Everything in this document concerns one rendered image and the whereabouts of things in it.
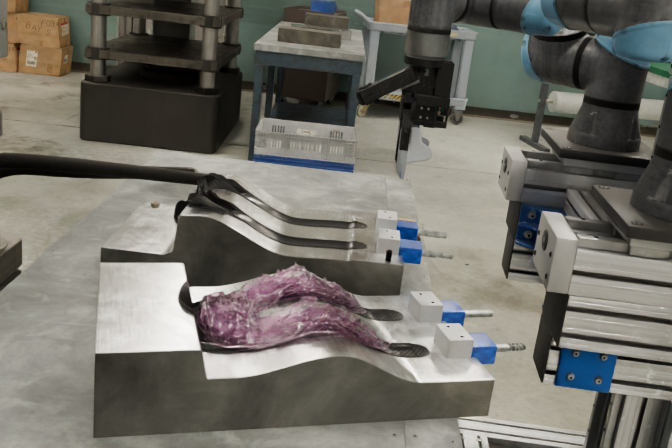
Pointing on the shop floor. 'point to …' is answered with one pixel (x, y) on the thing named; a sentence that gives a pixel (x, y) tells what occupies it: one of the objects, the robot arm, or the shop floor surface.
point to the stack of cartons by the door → (35, 37)
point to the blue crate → (304, 162)
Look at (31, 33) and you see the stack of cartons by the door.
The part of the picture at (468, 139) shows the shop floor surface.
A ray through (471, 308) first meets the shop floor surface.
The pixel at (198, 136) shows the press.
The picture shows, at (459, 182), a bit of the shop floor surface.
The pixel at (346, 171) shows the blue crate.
